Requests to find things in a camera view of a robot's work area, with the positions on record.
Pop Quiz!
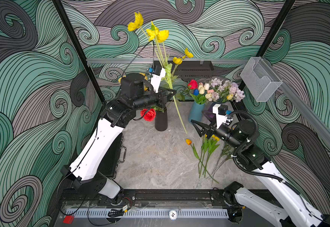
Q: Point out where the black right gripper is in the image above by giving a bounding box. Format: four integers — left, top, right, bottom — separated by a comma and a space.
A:
192, 110, 242, 151

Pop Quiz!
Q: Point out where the yellow tulip single stem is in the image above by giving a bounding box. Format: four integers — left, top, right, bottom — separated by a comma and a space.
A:
198, 135, 208, 178

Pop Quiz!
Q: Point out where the orange tulip stem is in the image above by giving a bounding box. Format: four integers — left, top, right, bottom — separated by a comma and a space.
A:
186, 139, 218, 183

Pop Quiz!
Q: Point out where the teal ceramic vase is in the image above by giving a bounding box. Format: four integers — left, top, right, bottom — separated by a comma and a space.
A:
188, 101, 205, 122

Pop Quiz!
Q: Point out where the purple glass vase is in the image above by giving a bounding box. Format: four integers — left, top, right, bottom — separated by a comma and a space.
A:
202, 102, 221, 121

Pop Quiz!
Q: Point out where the black vase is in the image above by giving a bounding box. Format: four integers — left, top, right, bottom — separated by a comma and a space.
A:
155, 109, 168, 131

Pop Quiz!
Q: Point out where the yellow poppy spray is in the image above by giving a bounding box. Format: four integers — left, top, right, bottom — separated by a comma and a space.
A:
127, 12, 188, 134
172, 48, 194, 76

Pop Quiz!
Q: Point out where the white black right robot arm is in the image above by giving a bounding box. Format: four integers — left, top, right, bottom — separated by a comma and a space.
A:
191, 110, 330, 227

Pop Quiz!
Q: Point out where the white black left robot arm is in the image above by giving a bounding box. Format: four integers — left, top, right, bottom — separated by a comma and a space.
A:
62, 69, 176, 203

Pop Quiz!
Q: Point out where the colourful tulip bunch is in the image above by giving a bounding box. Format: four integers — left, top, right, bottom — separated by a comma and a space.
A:
188, 80, 214, 105

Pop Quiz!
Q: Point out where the mixed rose bouquet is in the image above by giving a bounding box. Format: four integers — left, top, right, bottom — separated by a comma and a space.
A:
118, 72, 200, 122

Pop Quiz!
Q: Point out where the pink lilac flower bunch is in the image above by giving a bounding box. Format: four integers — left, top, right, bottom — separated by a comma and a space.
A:
207, 78, 245, 103

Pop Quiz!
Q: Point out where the red small block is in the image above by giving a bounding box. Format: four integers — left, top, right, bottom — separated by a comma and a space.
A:
63, 215, 74, 224

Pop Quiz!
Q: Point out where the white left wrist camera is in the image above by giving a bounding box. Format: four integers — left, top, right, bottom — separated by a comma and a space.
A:
149, 66, 166, 93

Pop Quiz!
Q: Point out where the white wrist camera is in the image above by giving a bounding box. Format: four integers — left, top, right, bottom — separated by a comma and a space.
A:
212, 104, 233, 129
149, 66, 166, 93

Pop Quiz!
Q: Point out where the black wall tray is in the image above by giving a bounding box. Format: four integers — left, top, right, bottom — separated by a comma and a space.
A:
153, 60, 215, 83

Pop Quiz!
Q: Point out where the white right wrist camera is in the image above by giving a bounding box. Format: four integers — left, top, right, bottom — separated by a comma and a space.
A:
212, 104, 233, 129

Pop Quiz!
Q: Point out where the black corner frame post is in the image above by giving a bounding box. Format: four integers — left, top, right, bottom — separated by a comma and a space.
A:
240, 1, 295, 104

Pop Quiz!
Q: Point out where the clear plastic wall bin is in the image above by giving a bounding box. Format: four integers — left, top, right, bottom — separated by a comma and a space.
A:
240, 57, 283, 102

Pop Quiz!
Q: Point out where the black left corner post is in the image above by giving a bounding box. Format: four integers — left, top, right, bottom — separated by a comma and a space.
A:
52, 0, 105, 104

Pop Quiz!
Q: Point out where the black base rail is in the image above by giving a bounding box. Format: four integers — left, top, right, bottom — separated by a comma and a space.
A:
54, 188, 288, 211

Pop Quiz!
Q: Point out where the white slotted cable duct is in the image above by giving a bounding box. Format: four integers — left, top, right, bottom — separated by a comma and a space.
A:
66, 208, 228, 219

